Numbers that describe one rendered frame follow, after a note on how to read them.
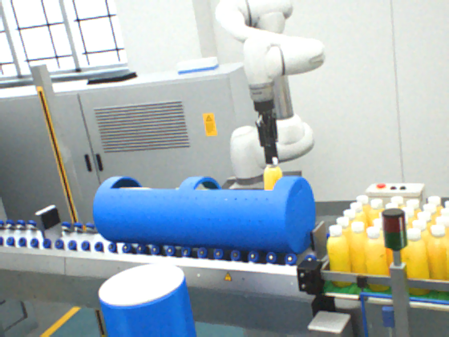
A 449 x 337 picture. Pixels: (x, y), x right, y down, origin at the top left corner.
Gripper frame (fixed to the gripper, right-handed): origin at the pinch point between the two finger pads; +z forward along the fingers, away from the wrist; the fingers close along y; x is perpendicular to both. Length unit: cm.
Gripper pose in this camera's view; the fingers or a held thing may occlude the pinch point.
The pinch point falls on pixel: (271, 153)
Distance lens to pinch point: 229.0
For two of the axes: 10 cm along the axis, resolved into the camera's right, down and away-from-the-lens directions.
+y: -4.7, 3.4, -8.1
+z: 1.6, 9.4, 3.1
